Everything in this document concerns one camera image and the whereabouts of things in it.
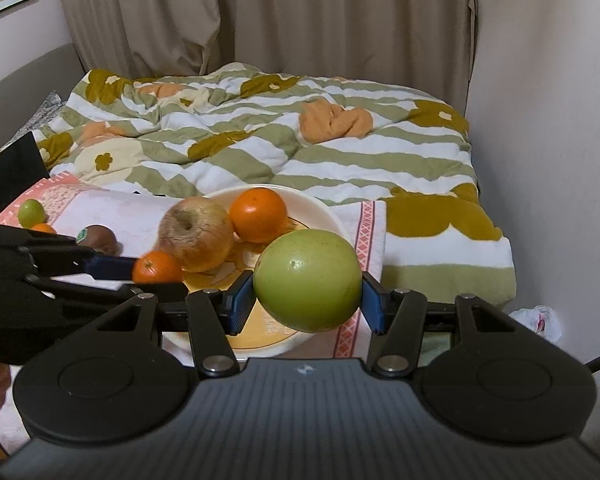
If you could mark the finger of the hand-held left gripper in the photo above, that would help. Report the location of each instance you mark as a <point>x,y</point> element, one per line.
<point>110,266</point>
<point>165,292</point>

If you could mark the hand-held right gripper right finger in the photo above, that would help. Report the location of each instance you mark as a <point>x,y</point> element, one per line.
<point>373,305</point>

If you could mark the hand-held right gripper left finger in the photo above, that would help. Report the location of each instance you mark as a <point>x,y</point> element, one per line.
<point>240,305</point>

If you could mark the small tangerine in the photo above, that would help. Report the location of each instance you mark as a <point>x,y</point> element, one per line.
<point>157,267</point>

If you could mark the large wrinkled red-yellow apple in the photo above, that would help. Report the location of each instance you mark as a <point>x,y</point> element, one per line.
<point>196,240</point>

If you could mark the large green apple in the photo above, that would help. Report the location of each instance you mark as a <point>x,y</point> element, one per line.
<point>307,280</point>

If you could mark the large orange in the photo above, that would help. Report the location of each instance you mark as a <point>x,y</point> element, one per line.
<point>42,228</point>
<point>257,215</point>

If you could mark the cream oval bowl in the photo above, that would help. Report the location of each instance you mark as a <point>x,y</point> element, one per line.
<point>325,215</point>

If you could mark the brown kiwi with green sticker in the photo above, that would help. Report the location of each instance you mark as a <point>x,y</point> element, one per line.
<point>100,240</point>

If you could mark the pink floral tablecloth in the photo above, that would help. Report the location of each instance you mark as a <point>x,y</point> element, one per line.
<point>130,212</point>

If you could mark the small green apple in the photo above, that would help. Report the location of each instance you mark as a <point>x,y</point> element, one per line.
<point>31,212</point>

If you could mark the grey open laptop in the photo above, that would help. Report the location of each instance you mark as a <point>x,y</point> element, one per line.
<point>12,170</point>

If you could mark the green striped floral blanket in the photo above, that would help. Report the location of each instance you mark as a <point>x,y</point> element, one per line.
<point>330,155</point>

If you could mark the white plastic bag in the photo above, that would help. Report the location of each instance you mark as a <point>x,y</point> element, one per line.
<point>535,321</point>

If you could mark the grey patterned pillow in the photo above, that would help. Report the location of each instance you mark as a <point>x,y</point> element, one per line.
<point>45,107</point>

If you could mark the grey upholstered headboard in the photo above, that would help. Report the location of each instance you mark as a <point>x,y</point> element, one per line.
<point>25,80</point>

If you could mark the beige curtain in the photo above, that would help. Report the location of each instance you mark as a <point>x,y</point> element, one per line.
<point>305,20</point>

